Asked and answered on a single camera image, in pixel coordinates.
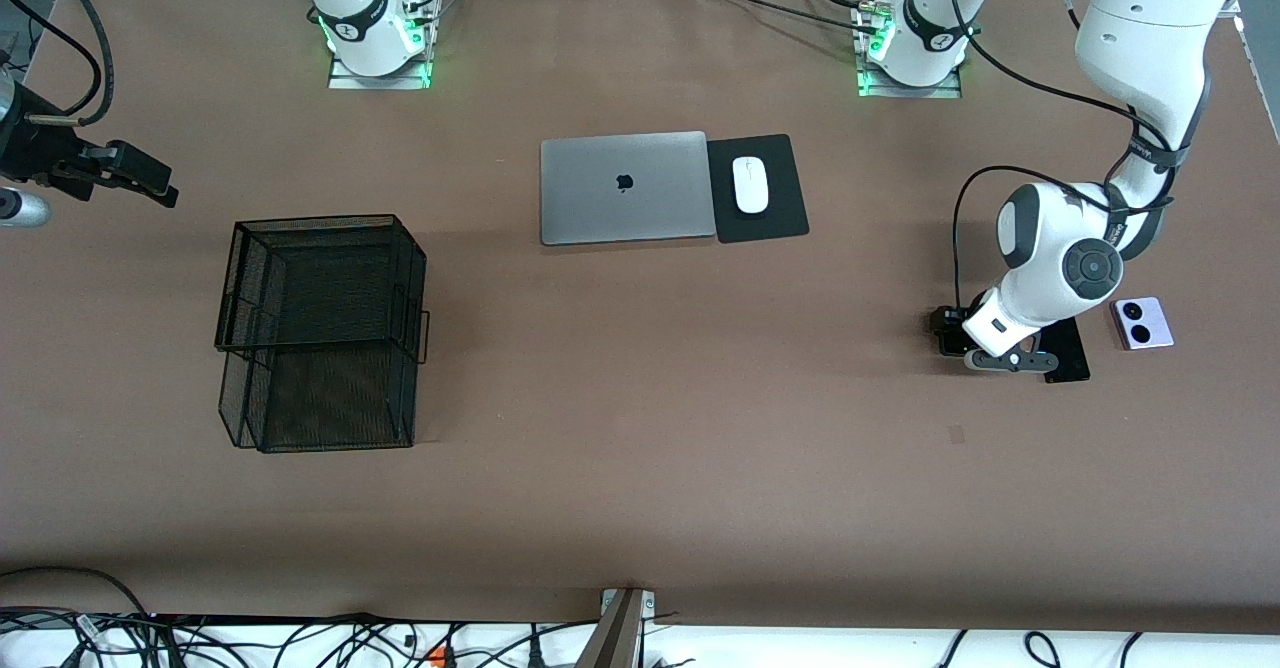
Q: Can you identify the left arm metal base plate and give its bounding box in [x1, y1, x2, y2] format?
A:
[857, 63, 963, 99]

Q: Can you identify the long black smartphone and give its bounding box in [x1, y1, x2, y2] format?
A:
[1038, 316, 1092, 385]

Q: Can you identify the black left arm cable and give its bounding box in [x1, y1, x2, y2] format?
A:
[945, 0, 1186, 314]

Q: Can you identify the white computer mouse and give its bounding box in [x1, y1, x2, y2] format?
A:
[733, 156, 770, 215]

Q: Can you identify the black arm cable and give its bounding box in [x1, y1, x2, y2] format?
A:
[0, 0, 114, 129]
[945, 0, 1186, 314]

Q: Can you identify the lavender flip phone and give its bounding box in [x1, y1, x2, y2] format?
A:
[1111, 297, 1176, 352]

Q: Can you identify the long black floor cable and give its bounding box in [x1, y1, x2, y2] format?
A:
[150, 610, 601, 649]

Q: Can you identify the metal camera post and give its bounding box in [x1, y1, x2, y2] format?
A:
[578, 588, 657, 668]

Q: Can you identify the black mouse pad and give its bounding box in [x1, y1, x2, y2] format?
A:
[707, 134, 810, 244]

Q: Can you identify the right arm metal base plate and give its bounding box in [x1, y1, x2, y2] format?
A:
[328, 48, 433, 90]

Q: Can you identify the black looped floor cable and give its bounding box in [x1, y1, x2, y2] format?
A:
[0, 566, 153, 621]

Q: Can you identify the silver closed laptop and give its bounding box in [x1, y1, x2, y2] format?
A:
[541, 131, 717, 247]

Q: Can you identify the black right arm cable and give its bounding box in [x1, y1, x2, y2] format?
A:
[0, 0, 114, 129]

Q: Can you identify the black wire mesh organizer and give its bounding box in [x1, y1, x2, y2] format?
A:
[214, 213, 431, 454]

